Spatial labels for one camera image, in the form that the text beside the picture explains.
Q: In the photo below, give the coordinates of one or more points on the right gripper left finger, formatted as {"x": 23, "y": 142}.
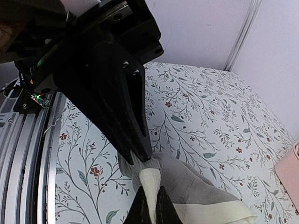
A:
{"x": 139, "y": 212}

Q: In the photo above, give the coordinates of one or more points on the pink divided organizer box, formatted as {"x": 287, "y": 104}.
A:
{"x": 287, "y": 171}

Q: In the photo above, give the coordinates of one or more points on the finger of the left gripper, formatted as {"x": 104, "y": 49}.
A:
{"x": 121, "y": 83}

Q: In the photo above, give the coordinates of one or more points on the left aluminium frame post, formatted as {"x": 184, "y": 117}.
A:
{"x": 243, "y": 34}

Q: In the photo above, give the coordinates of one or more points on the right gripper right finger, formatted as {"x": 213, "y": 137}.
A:
{"x": 165, "y": 211}

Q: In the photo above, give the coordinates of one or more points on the floral table cloth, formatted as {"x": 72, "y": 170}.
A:
{"x": 208, "y": 118}

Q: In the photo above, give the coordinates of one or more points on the grey underwear cream waistband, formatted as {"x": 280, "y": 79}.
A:
{"x": 192, "y": 197}

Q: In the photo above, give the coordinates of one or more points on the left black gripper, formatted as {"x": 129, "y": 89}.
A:
{"x": 41, "y": 37}

